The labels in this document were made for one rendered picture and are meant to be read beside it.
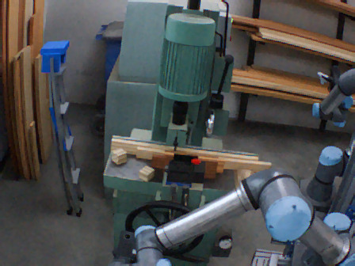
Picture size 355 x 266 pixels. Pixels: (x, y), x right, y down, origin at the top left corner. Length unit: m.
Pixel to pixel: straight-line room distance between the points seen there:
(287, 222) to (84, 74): 3.36
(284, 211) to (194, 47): 0.73
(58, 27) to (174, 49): 2.65
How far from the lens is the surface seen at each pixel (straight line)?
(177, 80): 1.49
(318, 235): 1.10
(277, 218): 0.94
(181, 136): 1.62
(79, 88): 4.16
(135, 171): 1.65
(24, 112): 2.84
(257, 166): 1.75
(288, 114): 4.32
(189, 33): 1.43
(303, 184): 1.91
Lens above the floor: 1.83
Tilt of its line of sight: 29 degrees down
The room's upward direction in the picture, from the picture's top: 7 degrees clockwise
